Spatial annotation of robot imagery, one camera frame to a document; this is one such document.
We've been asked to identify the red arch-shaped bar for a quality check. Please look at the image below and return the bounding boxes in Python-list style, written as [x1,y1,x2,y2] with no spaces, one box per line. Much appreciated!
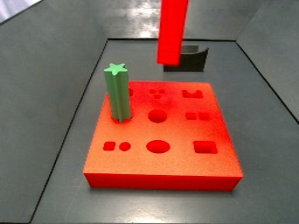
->
[156,0,189,66]

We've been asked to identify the black curved fixture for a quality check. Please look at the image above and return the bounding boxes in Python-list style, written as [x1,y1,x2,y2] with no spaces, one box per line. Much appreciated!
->
[162,45,209,72]

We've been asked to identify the red block with shaped holes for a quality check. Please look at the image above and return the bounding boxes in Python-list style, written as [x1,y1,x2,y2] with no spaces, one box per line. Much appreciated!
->
[82,81,242,191]

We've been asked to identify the green star-shaped peg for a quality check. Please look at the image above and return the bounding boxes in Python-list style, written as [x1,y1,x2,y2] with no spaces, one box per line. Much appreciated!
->
[104,63,130,123]

